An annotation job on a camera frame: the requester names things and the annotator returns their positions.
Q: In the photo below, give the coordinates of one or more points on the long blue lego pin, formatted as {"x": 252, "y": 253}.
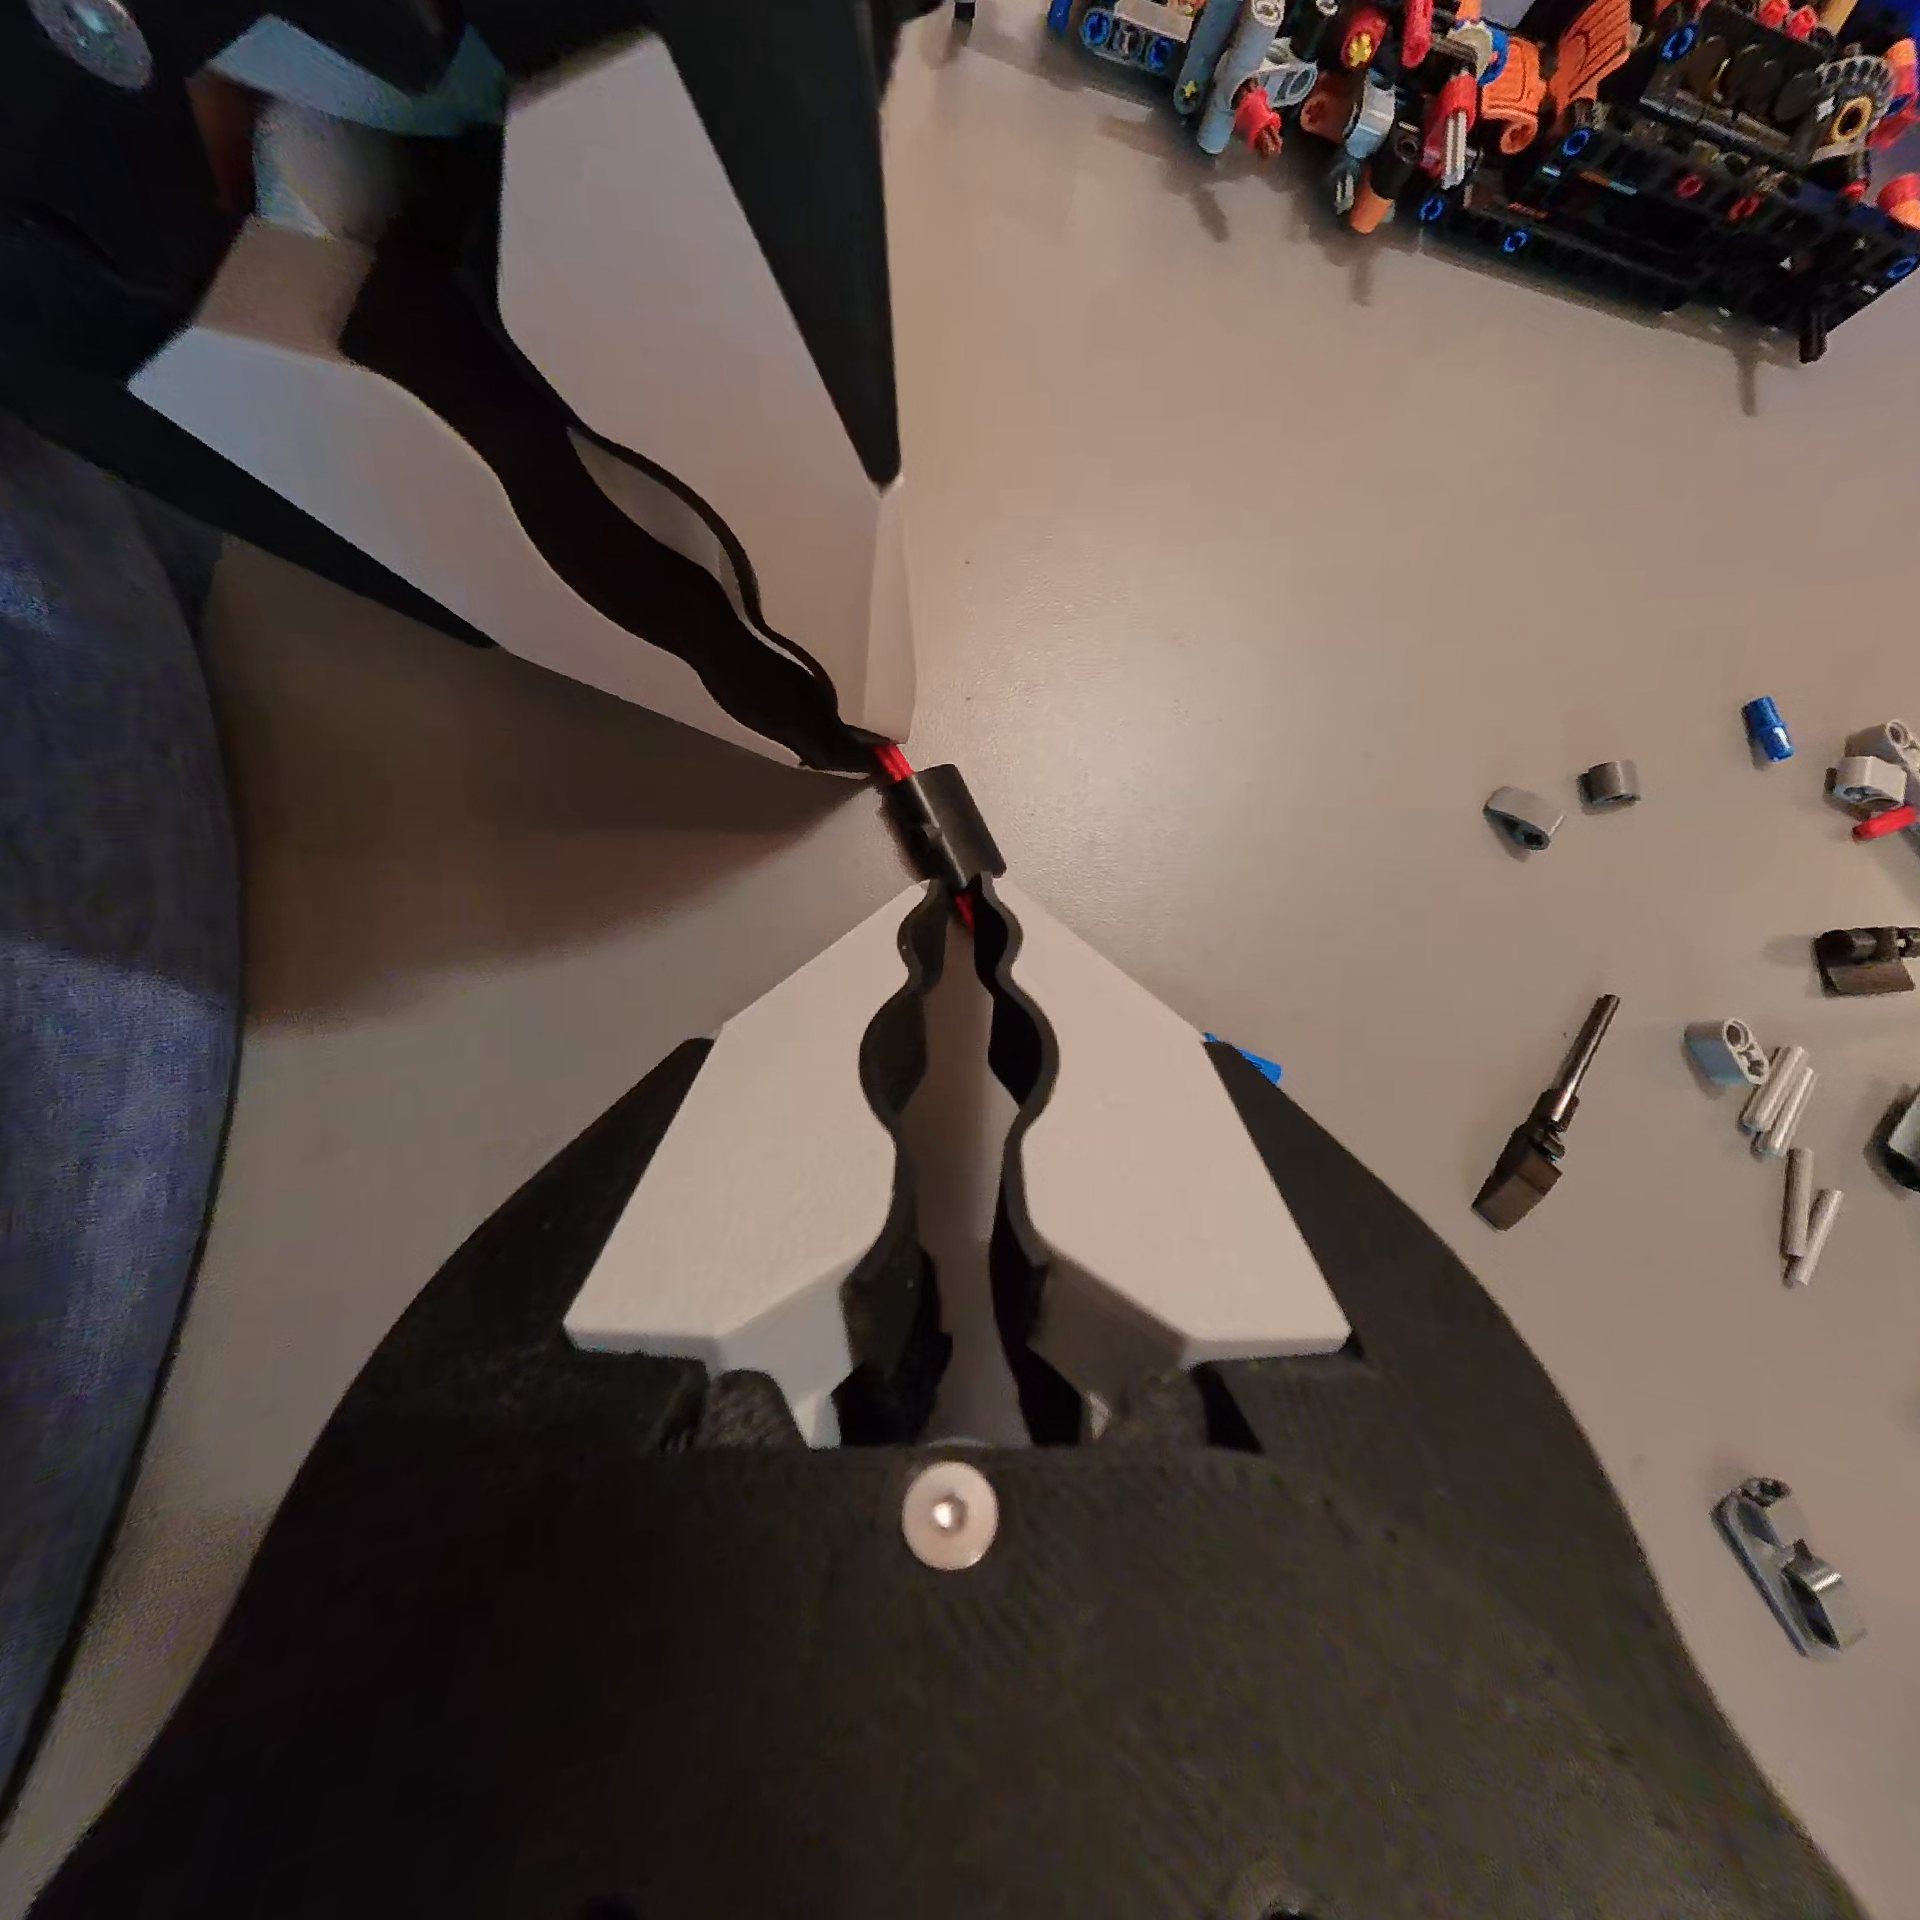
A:
{"x": 1245, "y": 1058}

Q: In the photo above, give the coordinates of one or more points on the black lego connector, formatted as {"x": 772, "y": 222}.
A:
{"x": 947, "y": 821}

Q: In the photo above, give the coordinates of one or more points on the grey curved lego piece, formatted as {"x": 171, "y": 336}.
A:
{"x": 1522, "y": 818}
{"x": 1607, "y": 784}

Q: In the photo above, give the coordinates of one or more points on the light grey two-hole connector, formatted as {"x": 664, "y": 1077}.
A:
{"x": 1721, "y": 1055}

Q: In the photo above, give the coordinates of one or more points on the black lego shaft piece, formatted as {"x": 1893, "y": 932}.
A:
{"x": 1530, "y": 1153}

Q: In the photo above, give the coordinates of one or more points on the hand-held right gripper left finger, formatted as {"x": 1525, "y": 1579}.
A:
{"x": 749, "y": 1187}

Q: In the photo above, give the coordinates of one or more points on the light grey lego connector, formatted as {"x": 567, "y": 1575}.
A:
{"x": 1856, "y": 781}

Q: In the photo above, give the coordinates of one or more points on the partly built lego vehicle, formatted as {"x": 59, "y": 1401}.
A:
{"x": 1649, "y": 135}

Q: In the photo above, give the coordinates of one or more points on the grey axle pins group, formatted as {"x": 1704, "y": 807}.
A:
{"x": 1790, "y": 1110}

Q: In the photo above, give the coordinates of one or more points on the grey angled connector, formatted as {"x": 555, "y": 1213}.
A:
{"x": 1793, "y": 1575}

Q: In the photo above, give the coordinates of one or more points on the short blue lego pin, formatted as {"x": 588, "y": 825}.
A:
{"x": 1767, "y": 731}

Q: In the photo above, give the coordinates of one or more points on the grey lego axle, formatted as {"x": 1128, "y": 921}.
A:
{"x": 1770, "y": 1093}
{"x": 1797, "y": 1200}
{"x": 1816, "y": 1238}

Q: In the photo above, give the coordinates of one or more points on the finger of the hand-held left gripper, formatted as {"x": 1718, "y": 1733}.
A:
{"x": 675, "y": 270}
{"x": 378, "y": 480}

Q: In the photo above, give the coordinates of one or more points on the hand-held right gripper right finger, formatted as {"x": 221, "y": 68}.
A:
{"x": 1185, "y": 1187}

